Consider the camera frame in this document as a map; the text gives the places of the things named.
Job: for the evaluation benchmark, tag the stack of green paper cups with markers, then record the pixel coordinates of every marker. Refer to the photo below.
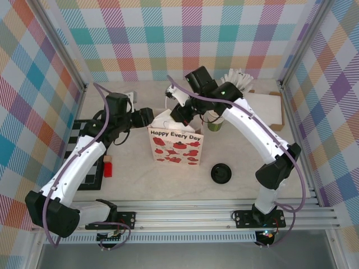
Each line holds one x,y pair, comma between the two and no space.
214,127

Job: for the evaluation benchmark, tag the white red paper gift bag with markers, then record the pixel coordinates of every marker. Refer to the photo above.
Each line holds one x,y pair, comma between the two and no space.
176,145

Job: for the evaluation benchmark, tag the black plastic cup lid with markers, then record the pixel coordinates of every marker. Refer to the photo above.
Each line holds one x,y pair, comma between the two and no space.
221,173

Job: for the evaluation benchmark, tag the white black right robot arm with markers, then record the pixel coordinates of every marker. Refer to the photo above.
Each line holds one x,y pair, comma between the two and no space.
252,131

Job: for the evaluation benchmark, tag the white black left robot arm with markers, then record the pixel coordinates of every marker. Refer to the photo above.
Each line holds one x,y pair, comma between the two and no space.
81,162

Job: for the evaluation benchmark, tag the white paper stick packet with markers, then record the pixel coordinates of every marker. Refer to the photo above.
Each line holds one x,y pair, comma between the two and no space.
224,79
232,75
241,79
248,82

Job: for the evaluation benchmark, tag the flat white napkin stack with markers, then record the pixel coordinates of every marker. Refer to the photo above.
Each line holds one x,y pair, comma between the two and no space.
263,109

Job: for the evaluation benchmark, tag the small tan wooden block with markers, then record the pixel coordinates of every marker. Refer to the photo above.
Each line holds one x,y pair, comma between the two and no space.
107,159

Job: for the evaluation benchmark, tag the red block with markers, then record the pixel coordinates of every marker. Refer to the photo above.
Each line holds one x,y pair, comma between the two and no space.
108,170

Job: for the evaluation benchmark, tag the black grey chessboard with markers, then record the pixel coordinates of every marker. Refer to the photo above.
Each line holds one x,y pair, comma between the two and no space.
94,176

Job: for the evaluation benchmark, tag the small green circuit board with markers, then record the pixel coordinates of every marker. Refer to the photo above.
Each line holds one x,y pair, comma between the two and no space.
110,236

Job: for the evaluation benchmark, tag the small lit circuit board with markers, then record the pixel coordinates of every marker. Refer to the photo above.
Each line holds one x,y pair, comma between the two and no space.
266,234

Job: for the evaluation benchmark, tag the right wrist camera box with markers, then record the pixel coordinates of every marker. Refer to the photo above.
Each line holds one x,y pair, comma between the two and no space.
176,95

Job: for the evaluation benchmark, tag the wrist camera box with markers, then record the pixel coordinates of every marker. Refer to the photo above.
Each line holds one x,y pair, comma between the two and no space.
176,95
131,96

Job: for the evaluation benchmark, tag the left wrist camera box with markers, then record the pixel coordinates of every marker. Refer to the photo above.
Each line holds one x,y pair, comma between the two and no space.
131,96

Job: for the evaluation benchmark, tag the aluminium side rail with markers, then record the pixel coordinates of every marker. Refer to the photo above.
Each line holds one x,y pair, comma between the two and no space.
298,126

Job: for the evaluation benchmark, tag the aluminium frame post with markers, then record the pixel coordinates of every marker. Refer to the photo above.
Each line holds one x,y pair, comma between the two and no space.
61,47
305,45

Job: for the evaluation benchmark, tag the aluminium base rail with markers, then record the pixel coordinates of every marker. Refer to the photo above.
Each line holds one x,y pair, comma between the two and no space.
182,215

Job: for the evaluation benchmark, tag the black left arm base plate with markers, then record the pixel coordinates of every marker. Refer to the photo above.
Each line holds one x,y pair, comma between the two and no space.
126,218

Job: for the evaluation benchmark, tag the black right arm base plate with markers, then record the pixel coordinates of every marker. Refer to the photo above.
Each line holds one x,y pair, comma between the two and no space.
244,220

